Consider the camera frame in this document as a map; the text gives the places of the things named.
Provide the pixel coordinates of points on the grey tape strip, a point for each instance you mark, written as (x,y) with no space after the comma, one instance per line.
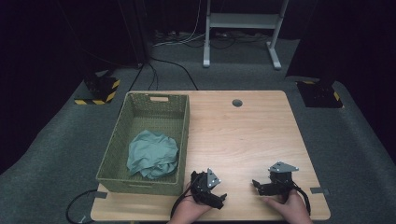
(319,190)
(100,194)

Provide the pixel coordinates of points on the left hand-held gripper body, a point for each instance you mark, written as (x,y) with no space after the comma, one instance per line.
(202,186)

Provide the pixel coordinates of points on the person's right hand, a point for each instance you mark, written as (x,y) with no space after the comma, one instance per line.
(292,210)

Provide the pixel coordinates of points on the teal cloth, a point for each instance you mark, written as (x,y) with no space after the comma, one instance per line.
(152,154)

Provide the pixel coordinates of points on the white metal stand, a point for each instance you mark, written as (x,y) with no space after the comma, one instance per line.
(243,21)

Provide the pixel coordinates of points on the person's left hand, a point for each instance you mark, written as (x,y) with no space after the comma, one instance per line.
(186,211)

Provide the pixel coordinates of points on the black upright pole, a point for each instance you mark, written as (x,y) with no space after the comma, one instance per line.
(137,34)

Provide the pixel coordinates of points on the grey round table grommet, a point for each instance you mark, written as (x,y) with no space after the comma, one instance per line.
(237,103)

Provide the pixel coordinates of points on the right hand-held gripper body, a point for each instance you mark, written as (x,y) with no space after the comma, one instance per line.
(281,179)

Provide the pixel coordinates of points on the green woven basket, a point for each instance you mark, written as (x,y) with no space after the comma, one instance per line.
(115,146)

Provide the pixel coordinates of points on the black yellow striped stand base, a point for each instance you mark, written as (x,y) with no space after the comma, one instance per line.
(319,95)
(102,88)

